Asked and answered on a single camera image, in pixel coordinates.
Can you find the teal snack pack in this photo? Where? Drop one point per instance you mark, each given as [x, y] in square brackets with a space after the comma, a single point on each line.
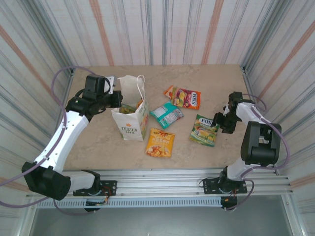
[166, 114]

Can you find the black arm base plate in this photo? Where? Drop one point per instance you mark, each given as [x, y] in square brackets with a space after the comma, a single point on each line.
[209, 185]
[110, 186]

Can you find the aluminium mounting rail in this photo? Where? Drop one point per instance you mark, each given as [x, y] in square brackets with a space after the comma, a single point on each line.
[160, 183]

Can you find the orange yellow snack pack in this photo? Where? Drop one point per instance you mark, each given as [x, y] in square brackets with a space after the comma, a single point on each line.
[140, 102]

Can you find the orange red Fox's candy pack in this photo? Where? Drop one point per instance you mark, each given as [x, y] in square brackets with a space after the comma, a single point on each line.
[184, 97]

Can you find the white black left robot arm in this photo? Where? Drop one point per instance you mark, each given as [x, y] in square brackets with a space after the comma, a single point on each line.
[66, 130]

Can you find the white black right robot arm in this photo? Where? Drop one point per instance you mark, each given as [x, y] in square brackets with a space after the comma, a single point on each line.
[261, 145]

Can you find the yellow chips pack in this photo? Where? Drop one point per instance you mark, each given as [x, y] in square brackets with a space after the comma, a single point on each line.
[160, 143]

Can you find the white paper bag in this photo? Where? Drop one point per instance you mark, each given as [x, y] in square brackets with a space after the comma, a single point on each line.
[129, 127]

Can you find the yellow green Fox's candy pack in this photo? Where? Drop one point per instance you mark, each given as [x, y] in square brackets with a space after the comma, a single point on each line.
[203, 132]

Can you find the dark green candy pack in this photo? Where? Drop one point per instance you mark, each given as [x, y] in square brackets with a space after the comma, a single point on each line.
[128, 109]

